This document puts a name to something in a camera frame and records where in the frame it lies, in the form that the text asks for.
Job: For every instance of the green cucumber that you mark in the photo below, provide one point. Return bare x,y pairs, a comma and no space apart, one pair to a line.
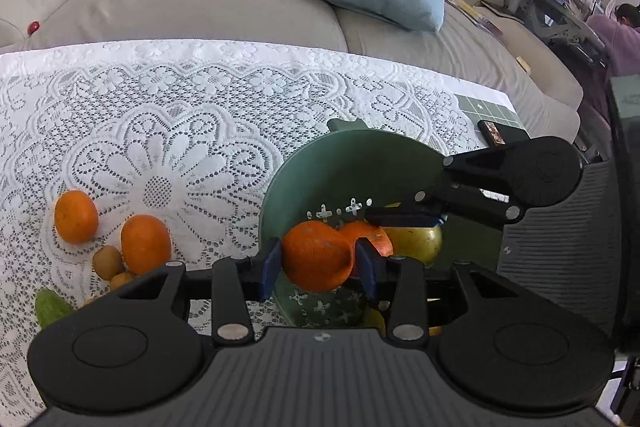
50,307

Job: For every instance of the orange mandarin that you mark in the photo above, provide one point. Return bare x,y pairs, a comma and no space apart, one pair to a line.
75,217
316,257
361,229
146,244

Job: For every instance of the books on sofa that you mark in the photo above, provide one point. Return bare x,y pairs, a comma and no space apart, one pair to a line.
476,18

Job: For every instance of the black notebook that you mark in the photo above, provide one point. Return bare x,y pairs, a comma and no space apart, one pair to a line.
496,134

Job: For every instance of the person in purple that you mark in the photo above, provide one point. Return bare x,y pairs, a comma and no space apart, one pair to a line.
621,38

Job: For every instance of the brown kiwi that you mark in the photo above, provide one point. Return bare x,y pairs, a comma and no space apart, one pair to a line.
107,262
121,279

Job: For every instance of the green grid table mat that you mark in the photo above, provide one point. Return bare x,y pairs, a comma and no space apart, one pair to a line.
478,110

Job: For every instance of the brown kiwi top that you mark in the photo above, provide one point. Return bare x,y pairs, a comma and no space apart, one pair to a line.
107,262

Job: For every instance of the small red ball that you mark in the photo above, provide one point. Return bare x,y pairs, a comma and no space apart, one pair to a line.
33,27

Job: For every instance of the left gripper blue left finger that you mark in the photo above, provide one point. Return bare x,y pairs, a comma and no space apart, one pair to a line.
236,282

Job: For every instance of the white lace tablecloth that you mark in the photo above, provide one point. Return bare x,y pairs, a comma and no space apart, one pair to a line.
188,131

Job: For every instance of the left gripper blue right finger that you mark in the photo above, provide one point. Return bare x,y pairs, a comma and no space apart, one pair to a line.
396,288

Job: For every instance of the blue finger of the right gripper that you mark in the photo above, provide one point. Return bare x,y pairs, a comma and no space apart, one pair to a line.
407,217

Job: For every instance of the green colander bowl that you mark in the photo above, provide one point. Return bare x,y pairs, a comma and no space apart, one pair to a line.
335,179

